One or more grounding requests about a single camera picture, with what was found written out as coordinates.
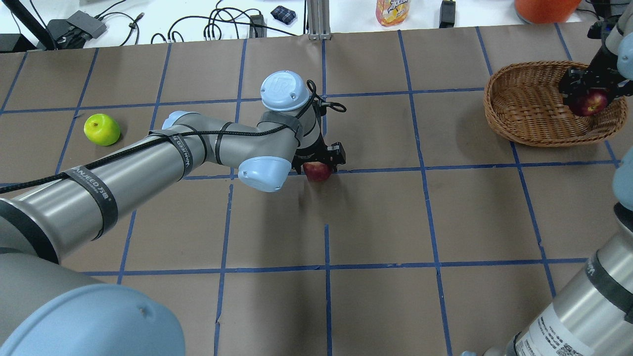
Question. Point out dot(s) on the red yellow apple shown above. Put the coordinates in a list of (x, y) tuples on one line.
[(317, 171)]

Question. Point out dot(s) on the dark blue pouch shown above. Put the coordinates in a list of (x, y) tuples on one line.
[(284, 15)]

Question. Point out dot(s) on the aluminium frame post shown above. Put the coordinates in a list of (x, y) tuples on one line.
[(318, 20)]

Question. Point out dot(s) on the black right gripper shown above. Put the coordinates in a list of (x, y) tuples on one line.
[(603, 64)]

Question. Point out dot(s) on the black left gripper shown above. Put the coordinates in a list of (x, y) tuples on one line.
[(311, 151)]

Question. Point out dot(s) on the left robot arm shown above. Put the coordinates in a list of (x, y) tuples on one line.
[(49, 310)]

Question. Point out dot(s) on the dark red apple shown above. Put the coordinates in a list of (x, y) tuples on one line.
[(592, 103)]

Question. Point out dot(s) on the black power adapter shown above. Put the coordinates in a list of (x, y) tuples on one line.
[(447, 16)]

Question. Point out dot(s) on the black monitor stand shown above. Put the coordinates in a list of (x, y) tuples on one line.
[(33, 23)]

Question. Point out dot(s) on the wicker basket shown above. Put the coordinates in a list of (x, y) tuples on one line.
[(522, 103)]

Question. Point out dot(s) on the grey adapter box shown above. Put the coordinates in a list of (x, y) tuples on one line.
[(87, 23)]

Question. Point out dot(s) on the green apple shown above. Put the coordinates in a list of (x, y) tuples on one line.
[(102, 130)]

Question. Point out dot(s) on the orange bucket with lid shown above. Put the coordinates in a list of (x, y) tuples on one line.
[(545, 11)]

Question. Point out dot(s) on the yellow juice bottle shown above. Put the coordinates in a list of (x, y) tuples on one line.
[(391, 12)]

